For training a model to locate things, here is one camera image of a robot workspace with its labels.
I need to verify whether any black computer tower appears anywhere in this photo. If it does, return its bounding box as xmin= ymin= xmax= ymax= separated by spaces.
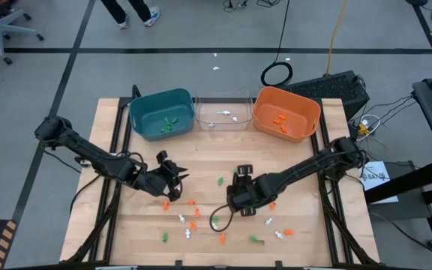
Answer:
xmin=280 ymin=70 xmax=371 ymax=122

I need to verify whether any black coiled cable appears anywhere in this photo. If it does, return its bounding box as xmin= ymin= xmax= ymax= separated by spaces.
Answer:
xmin=259 ymin=0 xmax=294 ymax=88

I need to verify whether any black table frame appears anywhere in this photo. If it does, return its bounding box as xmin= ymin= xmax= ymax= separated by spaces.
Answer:
xmin=60 ymin=84 xmax=381 ymax=270

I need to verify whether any orange plastic bin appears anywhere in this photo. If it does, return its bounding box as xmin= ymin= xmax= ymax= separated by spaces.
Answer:
xmin=252 ymin=85 xmax=322 ymax=144

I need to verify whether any teal plastic bin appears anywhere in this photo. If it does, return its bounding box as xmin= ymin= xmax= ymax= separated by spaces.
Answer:
xmin=128 ymin=88 xmax=196 ymax=143

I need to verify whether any clear plastic bin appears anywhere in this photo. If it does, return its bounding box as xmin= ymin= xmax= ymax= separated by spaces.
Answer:
xmin=193 ymin=91 xmax=255 ymax=132

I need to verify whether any person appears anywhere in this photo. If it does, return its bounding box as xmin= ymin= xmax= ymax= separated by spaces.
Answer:
xmin=99 ymin=0 xmax=161 ymax=30

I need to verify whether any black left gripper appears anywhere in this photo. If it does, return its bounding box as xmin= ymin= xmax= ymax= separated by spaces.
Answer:
xmin=140 ymin=150 xmax=190 ymax=203

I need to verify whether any thin yellow cable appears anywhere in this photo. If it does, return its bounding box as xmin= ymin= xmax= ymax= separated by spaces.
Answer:
xmin=325 ymin=0 xmax=349 ymax=76

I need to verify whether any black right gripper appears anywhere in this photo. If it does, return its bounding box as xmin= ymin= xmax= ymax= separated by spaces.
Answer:
xmin=226 ymin=164 xmax=277 ymax=218

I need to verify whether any white printed paper sheet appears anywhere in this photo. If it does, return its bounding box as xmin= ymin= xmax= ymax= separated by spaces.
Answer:
xmin=358 ymin=160 xmax=400 ymax=206

